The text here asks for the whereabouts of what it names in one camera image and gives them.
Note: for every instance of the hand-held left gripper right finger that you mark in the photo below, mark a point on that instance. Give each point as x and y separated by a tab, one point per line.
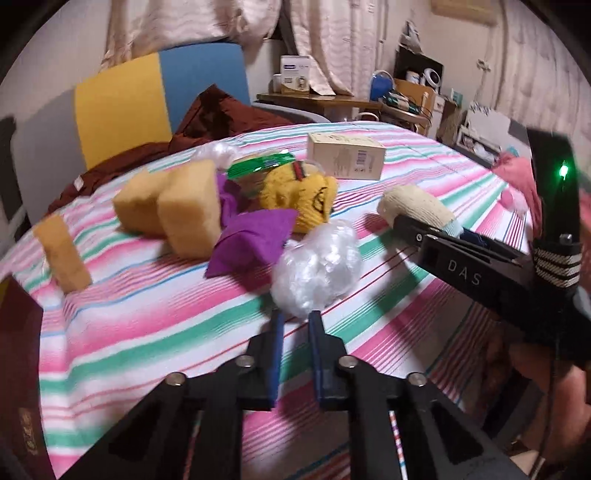
316	344

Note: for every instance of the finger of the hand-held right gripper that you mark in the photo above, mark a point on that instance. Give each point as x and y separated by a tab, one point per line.
411	226
494	247

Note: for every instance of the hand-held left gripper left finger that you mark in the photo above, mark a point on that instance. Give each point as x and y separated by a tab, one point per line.
276	339

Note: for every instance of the cream sock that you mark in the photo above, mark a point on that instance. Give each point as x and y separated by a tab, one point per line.
411	201

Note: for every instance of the large clear plastic bag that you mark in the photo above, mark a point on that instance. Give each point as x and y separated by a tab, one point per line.
314	267

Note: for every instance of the green cracker packet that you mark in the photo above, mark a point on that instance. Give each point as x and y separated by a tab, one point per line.
251	167

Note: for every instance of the person's right hand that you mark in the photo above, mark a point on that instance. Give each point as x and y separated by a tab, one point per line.
572	406

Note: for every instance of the pink white fabric item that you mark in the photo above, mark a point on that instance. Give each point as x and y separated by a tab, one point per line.
513	203

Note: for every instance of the beige cardboard box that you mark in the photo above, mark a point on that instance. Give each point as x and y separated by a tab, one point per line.
346	154

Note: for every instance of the purple snack packet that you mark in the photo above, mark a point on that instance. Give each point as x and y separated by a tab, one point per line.
249	240
231	203

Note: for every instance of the white storage shelf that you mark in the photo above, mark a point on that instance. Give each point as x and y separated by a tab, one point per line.
480	134

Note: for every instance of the yellow plush toy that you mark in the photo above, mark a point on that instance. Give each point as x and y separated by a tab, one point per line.
295	194

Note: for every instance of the white round fan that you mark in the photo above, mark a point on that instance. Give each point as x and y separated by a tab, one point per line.
431	77

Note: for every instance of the large yellow sponge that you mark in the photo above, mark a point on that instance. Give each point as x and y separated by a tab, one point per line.
189	212
138	203

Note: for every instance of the wooden desk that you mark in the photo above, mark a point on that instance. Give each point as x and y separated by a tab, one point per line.
323	98

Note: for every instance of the black panel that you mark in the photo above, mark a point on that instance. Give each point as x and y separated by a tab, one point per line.
411	60

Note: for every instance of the white blue product box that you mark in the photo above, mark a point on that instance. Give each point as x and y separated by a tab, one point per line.
295	74

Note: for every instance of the white cup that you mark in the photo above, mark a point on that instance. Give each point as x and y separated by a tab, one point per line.
277	84

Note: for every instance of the small crumpled clear plastic bag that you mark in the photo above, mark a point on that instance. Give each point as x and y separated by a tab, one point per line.
217	152

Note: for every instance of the patterned beige curtain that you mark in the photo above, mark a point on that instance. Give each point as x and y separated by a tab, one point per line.
184	23
341	37

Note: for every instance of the air conditioner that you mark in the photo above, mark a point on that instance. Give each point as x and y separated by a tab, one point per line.
461	9

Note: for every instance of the maroon cloth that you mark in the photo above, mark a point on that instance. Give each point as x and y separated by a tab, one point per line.
217	115

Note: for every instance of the small yellow sponge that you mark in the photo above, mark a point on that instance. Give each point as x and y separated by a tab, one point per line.
62	254

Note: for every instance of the grey yellow blue chair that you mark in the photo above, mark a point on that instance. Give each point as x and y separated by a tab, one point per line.
120	101

